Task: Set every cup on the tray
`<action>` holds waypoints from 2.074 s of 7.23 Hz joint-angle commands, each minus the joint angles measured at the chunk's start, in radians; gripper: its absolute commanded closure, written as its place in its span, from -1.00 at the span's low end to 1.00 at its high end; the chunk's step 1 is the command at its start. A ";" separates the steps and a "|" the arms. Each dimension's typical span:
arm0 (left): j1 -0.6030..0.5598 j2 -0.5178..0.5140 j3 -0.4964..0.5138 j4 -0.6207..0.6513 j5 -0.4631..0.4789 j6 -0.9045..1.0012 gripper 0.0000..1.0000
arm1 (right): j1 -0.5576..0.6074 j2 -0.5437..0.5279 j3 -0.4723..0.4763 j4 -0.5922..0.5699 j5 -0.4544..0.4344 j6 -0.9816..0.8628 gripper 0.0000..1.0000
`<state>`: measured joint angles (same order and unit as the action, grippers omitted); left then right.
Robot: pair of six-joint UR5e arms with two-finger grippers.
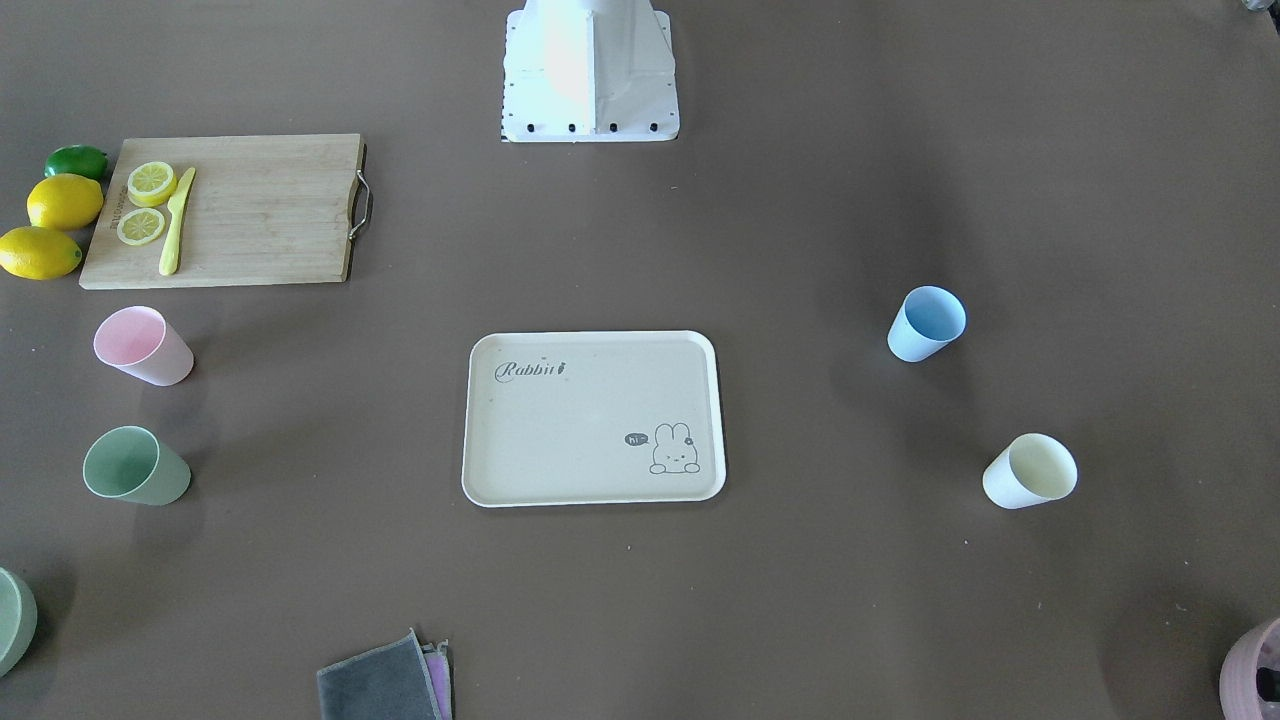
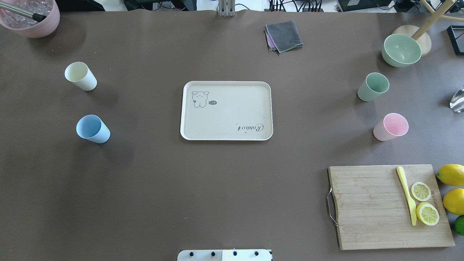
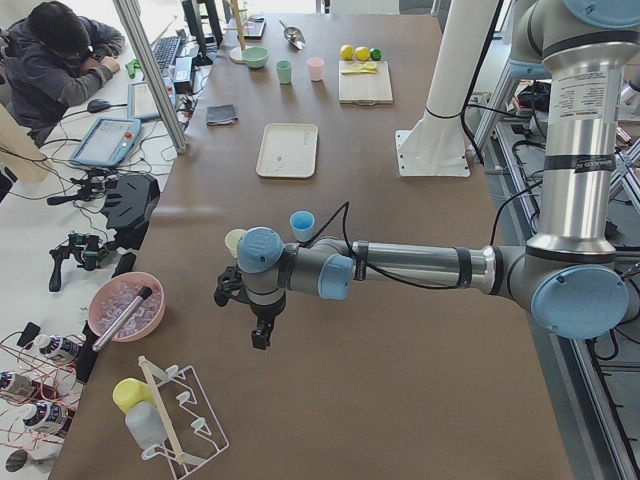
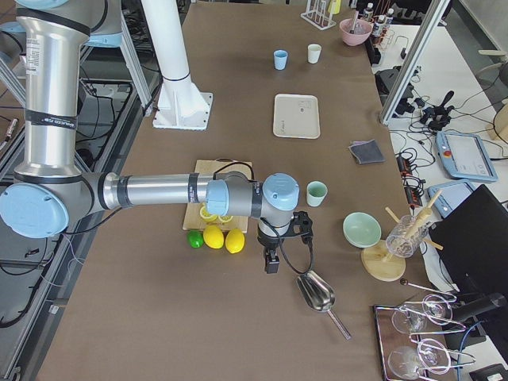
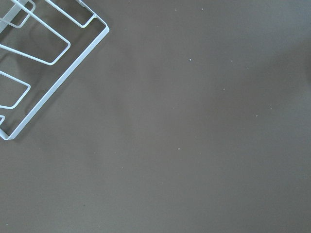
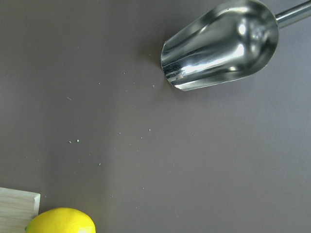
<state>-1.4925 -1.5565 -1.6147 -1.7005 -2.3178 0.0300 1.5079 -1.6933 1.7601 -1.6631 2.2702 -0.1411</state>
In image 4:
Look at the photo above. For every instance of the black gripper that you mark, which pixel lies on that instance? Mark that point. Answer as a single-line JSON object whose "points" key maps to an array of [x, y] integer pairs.
{"points": [[266, 241]]}

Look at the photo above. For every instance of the green cup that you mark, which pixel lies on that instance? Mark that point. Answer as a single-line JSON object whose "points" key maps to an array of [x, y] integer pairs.
{"points": [[316, 192]]}

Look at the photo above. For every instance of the blue cup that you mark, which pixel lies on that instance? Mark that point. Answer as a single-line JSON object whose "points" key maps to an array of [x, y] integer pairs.
{"points": [[280, 59]]}

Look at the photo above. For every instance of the cream white cup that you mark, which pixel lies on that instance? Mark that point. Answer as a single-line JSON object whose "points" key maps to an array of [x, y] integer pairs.
{"points": [[313, 53]]}

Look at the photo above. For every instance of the beige rabbit tray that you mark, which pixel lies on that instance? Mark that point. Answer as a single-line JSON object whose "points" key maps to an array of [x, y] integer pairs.
{"points": [[296, 116]]}

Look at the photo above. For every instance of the wine glass rack tray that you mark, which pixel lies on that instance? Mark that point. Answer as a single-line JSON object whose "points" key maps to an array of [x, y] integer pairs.
{"points": [[411, 339]]}

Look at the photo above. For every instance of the whole lemon outer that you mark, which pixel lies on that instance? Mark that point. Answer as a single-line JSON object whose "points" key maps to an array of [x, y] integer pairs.
{"points": [[234, 241]]}

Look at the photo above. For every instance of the metal scoop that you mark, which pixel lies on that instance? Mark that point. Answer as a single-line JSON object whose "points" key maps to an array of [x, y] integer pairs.
{"points": [[319, 296]]}

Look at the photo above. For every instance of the whole lemon near lime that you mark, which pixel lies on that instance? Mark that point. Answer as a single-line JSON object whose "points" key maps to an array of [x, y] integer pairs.
{"points": [[213, 237]]}

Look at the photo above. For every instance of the lemon half slice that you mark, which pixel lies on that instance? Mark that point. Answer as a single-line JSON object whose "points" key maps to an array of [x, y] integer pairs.
{"points": [[206, 216], [225, 219]]}

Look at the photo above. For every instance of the lime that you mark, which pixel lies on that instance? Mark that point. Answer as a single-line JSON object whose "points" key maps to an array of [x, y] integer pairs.
{"points": [[195, 238]]}

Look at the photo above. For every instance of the green bowl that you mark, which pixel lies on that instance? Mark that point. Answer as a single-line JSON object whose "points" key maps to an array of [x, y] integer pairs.
{"points": [[361, 230]]}

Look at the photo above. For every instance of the wooden mug tree stand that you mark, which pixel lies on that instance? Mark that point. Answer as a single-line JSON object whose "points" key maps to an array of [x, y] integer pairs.
{"points": [[385, 266]]}

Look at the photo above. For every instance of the clear glass mug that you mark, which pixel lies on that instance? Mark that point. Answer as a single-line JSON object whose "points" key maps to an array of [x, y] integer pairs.
{"points": [[403, 240]]}

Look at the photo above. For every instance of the grey folded cloth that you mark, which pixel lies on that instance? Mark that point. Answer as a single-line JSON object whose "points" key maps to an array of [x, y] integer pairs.
{"points": [[366, 152]]}

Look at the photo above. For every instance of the blue teach pendant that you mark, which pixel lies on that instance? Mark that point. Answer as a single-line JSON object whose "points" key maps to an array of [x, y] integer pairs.
{"points": [[452, 194], [465, 157]]}

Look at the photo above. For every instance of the black monitor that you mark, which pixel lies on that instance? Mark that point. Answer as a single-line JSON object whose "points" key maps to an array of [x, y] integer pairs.
{"points": [[474, 240]]}

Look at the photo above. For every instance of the metal muddler with black tip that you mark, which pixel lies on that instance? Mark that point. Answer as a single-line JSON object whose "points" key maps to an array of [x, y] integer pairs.
{"points": [[353, 22]]}

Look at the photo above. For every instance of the pink bowl with ice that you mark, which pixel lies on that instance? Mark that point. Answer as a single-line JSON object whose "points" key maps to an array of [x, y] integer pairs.
{"points": [[356, 36]]}

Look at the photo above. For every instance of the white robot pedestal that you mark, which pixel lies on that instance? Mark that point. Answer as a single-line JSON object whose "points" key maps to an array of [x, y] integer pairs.
{"points": [[181, 105]]}

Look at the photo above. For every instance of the white wire cup rack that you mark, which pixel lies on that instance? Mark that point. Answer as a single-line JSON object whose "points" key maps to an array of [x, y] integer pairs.
{"points": [[319, 14]]}

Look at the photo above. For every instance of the aluminium frame post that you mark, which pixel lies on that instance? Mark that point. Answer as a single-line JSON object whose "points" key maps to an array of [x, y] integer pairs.
{"points": [[421, 40]]}

